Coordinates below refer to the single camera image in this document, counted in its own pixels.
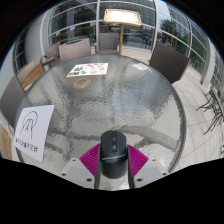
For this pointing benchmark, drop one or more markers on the grey wicker armchair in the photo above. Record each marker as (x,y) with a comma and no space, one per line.
(51,53)
(108,41)

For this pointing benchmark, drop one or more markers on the wooden slatted bench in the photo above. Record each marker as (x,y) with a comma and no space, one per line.
(5,141)
(31,76)

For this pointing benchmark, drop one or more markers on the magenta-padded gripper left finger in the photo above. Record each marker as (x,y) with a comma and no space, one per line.
(77,170)

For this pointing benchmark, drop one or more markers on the white printed mouse pad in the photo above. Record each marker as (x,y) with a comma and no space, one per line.
(33,133)

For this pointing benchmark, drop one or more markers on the grey wicker chair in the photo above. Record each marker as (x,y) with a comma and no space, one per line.
(170,61)
(75,49)
(13,100)

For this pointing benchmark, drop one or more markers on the colourful printed sheet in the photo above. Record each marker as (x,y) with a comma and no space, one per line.
(88,69)

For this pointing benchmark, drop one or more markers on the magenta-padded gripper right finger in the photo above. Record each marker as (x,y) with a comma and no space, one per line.
(150,170)

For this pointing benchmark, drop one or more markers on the black computer mouse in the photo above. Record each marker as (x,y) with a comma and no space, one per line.
(113,156)

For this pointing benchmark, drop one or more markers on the green metal side table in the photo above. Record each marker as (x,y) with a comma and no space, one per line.
(213,106)

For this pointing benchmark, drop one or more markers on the gold menu stand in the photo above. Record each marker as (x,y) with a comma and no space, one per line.
(121,17)

